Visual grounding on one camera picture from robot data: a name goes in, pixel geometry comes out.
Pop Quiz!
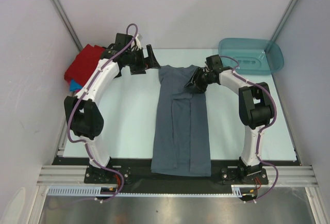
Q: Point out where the left grey cable duct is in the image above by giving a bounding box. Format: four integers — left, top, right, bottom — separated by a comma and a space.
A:
48, 186, 117, 197

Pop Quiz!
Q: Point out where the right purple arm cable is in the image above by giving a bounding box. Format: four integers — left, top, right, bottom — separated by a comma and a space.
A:
220, 55, 281, 204

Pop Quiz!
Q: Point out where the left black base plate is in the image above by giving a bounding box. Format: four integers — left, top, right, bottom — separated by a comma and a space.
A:
84, 166, 131, 184

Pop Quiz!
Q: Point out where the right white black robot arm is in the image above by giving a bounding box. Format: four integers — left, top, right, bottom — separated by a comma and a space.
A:
184, 55, 277, 184

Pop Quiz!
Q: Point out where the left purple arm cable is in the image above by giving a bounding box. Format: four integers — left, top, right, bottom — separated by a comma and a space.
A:
48, 23, 141, 211

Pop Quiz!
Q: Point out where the blue folded t shirt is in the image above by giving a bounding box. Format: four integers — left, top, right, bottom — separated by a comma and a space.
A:
69, 79, 83, 92

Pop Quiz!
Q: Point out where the right grey cable duct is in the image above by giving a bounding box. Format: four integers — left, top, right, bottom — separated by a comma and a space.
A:
232, 185, 258, 198

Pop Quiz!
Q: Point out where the left aluminium corner post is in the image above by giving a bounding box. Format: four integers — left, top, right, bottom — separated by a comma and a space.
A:
50, 0, 83, 51

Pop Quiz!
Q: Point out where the left aluminium side rail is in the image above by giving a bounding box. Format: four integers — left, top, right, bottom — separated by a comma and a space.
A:
55, 117, 67, 157

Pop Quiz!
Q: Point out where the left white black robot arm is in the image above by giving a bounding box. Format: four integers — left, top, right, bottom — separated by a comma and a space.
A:
64, 33, 161, 183

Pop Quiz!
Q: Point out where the aluminium corner post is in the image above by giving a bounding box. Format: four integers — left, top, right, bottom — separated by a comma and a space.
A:
270, 0, 300, 43
50, 0, 83, 51

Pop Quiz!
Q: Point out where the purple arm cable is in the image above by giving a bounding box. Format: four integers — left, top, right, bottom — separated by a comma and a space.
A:
48, 23, 141, 211
220, 55, 281, 204

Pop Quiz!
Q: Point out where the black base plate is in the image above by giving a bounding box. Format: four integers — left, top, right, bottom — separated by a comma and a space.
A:
84, 166, 131, 184
220, 167, 269, 185

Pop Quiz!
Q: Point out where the right aluminium side rail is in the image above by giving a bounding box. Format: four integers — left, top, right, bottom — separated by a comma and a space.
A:
272, 74, 302, 165

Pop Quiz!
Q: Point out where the aluminium front frame rail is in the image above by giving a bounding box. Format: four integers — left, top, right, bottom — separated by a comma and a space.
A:
37, 165, 318, 187

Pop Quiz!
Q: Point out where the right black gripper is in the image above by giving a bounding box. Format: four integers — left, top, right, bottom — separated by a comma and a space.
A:
184, 67, 214, 94

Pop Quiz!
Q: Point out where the teal transparent plastic bin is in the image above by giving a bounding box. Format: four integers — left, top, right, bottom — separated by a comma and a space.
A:
218, 38, 284, 75

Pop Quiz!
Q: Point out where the black folded t shirt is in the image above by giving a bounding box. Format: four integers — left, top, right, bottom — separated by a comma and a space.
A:
103, 44, 114, 53

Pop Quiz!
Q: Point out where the red folded t shirt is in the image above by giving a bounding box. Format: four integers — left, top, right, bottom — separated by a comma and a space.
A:
64, 44, 104, 86

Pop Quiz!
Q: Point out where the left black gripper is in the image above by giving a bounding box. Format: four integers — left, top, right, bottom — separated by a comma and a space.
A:
125, 45, 160, 75

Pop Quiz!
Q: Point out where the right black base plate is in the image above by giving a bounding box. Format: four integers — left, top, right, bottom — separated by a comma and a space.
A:
220, 167, 269, 185

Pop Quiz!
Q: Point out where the aluminium side rail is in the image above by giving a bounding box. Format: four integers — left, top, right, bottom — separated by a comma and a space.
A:
272, 74, 302, 165
55, 117, 67, 157

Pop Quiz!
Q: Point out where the right aluminium corner post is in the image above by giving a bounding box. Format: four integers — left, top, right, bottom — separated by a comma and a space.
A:
270, 0, 300, 43

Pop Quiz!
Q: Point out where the grey blue polo shirt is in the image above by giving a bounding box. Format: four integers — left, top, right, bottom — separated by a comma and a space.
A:
151, 65, 211, 177

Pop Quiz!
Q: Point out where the grey cable duct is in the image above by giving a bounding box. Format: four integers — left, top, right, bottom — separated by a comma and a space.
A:
48, 186, 117, 197
232, 185, 258, 198

